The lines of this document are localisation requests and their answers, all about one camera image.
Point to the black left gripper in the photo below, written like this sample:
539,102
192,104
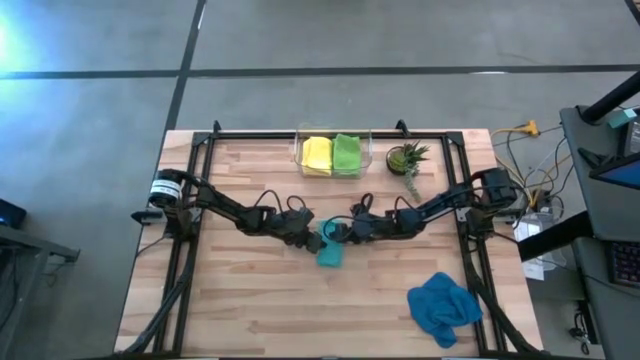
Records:
295,225

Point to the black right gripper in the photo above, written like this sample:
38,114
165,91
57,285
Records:
372,227

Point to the teal microfiber towel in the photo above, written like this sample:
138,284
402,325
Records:
331,255

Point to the yellow microfiber towel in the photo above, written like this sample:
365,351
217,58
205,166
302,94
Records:
316,155

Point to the green microfiber towel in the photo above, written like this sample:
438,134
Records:
346,155

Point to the blue microfiber towel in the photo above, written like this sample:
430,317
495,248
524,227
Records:
440,310

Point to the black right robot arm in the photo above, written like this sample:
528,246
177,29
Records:
450,200

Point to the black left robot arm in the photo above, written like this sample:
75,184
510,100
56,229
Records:
225,207

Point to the clear plastic bin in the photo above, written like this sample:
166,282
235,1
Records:
366,160

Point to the potted succulent plant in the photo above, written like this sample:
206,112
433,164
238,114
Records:
398,161

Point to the white box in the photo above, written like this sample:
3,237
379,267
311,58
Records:
530,232

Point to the black desk crossbar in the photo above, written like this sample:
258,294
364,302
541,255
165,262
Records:
555,237

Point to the yellow power plug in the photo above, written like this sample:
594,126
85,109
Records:
531,128

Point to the grey desk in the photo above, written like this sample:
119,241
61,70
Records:
600,210
615,320

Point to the black keyboard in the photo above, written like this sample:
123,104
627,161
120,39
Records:
627,265

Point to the laptop with blue screen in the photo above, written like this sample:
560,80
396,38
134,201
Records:
625,176

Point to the dark side table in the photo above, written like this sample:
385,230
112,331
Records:
30,245

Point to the black pole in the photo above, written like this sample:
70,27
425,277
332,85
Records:
612,100

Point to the teal box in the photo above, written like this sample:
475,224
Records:
622,118

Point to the blue-lit device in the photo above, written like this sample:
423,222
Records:
10,215

